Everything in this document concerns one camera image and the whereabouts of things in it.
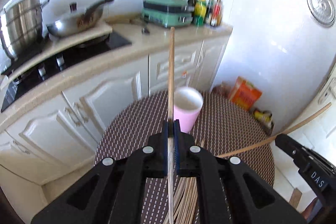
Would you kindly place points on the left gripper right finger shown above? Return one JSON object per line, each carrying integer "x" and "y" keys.
{"x": 229, "y": 191}

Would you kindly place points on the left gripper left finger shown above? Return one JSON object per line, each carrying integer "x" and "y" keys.
{"x": 112, "y": 191}

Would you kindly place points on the chopstick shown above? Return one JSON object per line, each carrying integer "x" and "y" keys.
{"x": 285, "y": 132}
{"x": 170, "y": 120}

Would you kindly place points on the brown dotted table mat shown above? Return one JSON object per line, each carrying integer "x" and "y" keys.
{"x": 222, "y": 125}

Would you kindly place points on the bag with yellow items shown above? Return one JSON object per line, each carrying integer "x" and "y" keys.
{"x": 265, "y": 119}

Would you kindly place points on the orange rice bag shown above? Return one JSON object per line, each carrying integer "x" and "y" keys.
{"x": 244, "y": 93}

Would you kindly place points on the pink cup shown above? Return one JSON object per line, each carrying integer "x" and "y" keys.
{"x": 188, "y": 103}

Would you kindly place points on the black induction cooktop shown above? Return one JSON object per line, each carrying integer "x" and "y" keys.
{"x": 60, "y": 62}

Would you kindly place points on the beige cutting board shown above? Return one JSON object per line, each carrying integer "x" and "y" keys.
{"x": 55, "y": 46}

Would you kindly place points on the round steel steamer plate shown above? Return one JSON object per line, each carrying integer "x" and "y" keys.
{"x": 322, "y": 11}

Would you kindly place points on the steel wok with lid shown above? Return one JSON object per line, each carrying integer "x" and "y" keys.
{"x": 77, "y": 20}

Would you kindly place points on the red sauce bottle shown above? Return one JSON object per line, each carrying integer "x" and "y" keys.
{"x": 217, "y": 14}

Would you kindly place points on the dark soy sauce bottle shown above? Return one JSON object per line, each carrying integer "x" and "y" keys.
{"x": 209, "y": 12}

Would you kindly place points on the yellow green bottle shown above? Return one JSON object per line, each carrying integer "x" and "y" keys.
{"x": 200, "y": 12}

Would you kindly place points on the green electric grill appliance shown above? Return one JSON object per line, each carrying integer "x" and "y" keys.
{"x": 167, "y": 13}

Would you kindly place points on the stainless steel stock pot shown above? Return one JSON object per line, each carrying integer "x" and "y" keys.
{"x": 21, "y": 26}

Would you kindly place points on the dark olive oil bottle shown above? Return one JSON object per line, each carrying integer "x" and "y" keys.
{"x": 191, "y": 7}

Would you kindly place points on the silver door handle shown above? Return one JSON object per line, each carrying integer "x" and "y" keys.
{"x": 326, "y": 93}

